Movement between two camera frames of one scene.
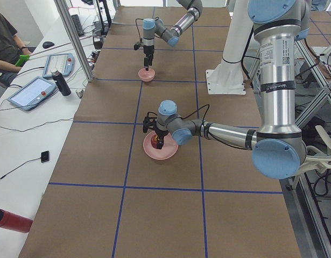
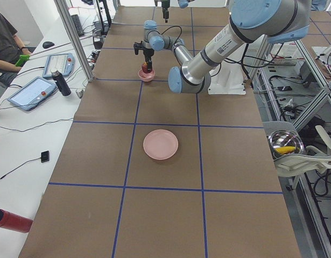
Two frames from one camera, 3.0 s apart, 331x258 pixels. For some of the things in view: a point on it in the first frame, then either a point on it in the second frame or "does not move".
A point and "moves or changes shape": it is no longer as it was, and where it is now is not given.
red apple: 154,141 moves or changes shape
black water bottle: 61,82 does not move
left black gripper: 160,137 → 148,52
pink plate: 169,149 does not move
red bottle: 4,219 does not move
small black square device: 44,156 does not move
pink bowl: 146,76 does not move
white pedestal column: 227,77 does not move
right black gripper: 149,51 → 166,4
